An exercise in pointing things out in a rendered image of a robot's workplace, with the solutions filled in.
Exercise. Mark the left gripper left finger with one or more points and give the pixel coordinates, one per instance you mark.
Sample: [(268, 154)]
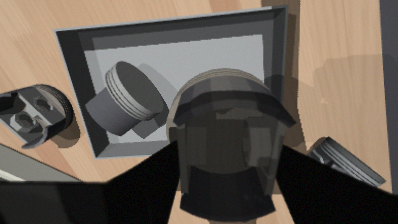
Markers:
[(147, 199)]

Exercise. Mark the grey metal tray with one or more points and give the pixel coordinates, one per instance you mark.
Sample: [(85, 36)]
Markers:
[(170, 51)]

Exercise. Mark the white digital scale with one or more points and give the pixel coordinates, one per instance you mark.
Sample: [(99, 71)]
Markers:
[(17, 167)]

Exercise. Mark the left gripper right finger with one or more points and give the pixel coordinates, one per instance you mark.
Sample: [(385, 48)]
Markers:
[(316, 193)]

